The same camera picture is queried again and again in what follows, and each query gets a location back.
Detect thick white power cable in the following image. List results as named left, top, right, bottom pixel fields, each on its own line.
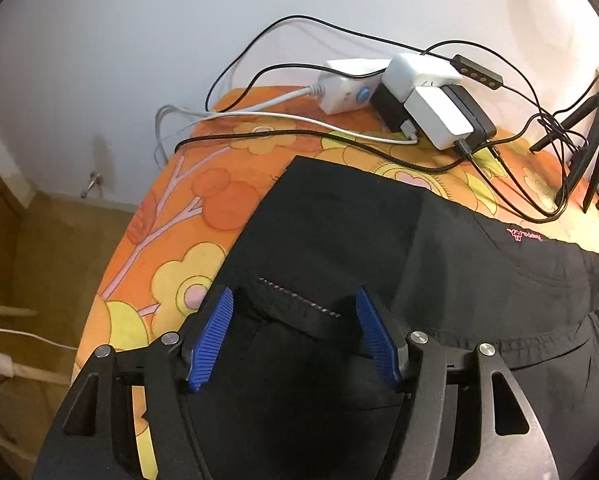
left=154, top=85, right=326, bottom=167

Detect black power adapter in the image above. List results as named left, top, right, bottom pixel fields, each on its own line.
left=369, top=84, right=416, bottom=135
left=442, top=84, right=498, bottom=155

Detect black tripod legs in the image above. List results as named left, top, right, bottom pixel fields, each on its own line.
left=529, top=77, right=599, bottom=214

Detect white power strip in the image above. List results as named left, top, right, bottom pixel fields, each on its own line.
left=317, top=57, right=391, bottom=116

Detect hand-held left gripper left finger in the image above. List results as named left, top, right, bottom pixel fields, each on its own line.
left=32, top=286, right=234, bottom=480

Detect orange floral bedsheet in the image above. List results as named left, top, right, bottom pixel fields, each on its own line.
left=72, top=85, right=599, bottom=480

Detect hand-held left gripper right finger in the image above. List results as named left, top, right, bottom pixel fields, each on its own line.
left=355, top=285, right=560, bottom=480

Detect thin white cable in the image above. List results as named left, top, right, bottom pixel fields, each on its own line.
left=156, top=110, right=421, bottom=147

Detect metal door stopper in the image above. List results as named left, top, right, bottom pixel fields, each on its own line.
left=80, top=171, right=103, bottom=199

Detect black inline cable controller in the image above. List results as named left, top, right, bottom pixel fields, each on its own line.
left=452, top=53, right=506, bottom=89

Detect white power adapter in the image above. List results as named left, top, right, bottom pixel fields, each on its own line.
left=403, top=87, right=473, bottom=152
left=382, top=52, right=463, bottom=103

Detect black pants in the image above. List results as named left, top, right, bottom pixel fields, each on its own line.
left=179, top=155, right=599, bottom=480

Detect thin black cable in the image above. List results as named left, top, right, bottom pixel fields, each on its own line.
left=423, top=39, right=583, bottom=224

